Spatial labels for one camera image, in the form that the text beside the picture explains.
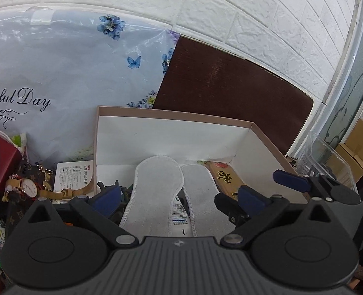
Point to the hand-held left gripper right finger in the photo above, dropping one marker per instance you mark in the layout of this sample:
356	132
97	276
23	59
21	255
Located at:
251	199

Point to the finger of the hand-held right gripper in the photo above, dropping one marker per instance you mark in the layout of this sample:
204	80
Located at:
289	180

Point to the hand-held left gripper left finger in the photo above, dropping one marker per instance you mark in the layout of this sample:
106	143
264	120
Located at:
107	202

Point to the brown wooden desktop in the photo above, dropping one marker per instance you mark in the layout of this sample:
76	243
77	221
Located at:
230	89

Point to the brown cardboard shoe box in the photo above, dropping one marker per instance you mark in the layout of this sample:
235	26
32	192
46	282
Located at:
261	159

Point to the yellow printed packet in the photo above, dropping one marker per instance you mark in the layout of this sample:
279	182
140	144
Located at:
223	176

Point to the white printed leaflet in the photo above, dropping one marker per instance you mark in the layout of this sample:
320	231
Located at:
73	175

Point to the clear plastic container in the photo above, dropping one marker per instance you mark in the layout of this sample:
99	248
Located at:
326	156

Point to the white fabric insole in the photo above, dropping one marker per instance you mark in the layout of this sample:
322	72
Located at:
156	184
201	190

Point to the small cardboard box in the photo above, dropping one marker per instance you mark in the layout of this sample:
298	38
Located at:
344	166

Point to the white labelled tube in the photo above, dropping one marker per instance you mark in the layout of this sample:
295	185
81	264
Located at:
179	218

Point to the gold wrist watch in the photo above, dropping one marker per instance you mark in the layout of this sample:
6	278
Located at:
30	187

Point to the brown monogram bag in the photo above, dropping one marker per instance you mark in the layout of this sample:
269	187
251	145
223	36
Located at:
24	202

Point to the red pouch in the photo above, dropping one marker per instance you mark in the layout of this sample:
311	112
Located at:
3	163

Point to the frosted glass door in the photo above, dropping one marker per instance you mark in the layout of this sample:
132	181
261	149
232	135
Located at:
356	67

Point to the white floral plastic bag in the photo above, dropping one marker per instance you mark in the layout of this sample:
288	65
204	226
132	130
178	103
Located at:
61	76

